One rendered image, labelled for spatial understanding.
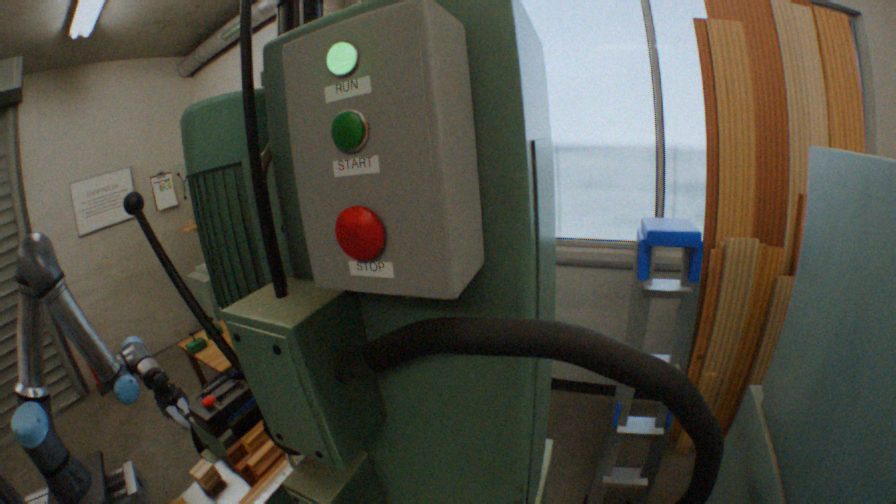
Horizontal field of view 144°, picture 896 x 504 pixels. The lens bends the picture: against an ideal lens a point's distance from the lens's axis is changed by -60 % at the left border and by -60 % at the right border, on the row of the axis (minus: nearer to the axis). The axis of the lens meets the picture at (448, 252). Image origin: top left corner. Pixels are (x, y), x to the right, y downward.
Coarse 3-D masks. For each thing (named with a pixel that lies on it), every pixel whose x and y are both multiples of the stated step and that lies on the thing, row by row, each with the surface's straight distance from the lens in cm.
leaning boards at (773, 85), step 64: (704, 0) 177; (768, 0) 188; (704, 64) 163; (768, 64) 175; (832, 64) 192; (768, 128) 169; (832, 128) 184; (768, 192) 169; (704, 256) 164; (768, 256) 159; (704, 320) 161; (768, 320) 162; (704, 384) 167
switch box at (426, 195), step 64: (320, 64) 21; (384, 64) 19; (448, 64) 20; (320, 128) 21; (384, 128) 18; (448, 128) 18; (320, 192) 21; (384, 192) 19; (448, 192) 18; (320, 256) 23; (384, 256) 20; (448, 256) 18
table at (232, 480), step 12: (204, 456) 88; (216, 456) 86; (216, 468) 79; (228, 468) 77; (228, 480) 75; (240, 480) 74; (192, 492) 77; (204, 492) 76; (216, 492) 74; (228, 492) 73; (240, 492) 72
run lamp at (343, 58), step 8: (336, 48) 20; (344, 48) 20; (352, 48) 20; (328, 56) 20; (336, 56) 20; (344, 56) 19; (352, 56) 19; (328, 64) 20; (336, 64) 20; (344, 64) 19; (352, 64) 20; (336, 72) 20; (344, 72) 20
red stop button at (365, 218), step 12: (348, 216) 19; (360, 216) 19; (372, 216) 19; (336, 228) 20; (348, 228) 19; (360, 228) 19; (372, 228) 19; (348, 240) 20; (360, 240) 19; (372, 240) 19; (348, 252) 20; (360, 252) 19; (372, 252) 19
